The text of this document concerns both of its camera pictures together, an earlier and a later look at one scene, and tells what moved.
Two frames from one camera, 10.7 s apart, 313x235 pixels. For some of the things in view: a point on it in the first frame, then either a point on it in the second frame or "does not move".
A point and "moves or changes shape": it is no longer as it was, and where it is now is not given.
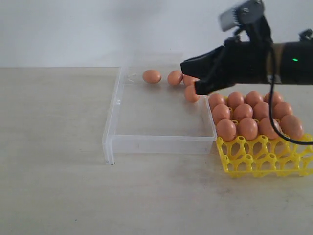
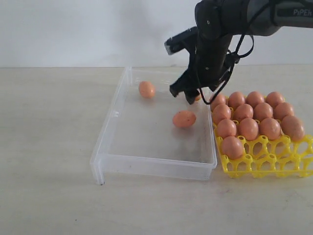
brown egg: [220, 111] does not move
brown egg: [152, 76] -> [146, 89]
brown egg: [190, 94] moves or changes shape
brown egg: [248, 128] does not move
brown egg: [174, 77] -> [184, 119]
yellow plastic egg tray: [270, 156] does not move
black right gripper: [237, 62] -> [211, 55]
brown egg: [261, 110] does not move
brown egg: [277, 98] does not move
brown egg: [234, 99] does not move
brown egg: [226, 129] does not move
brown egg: [292, 127] does not move
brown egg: [189, 80] moves or changes shape
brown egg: [253, 98] does not move
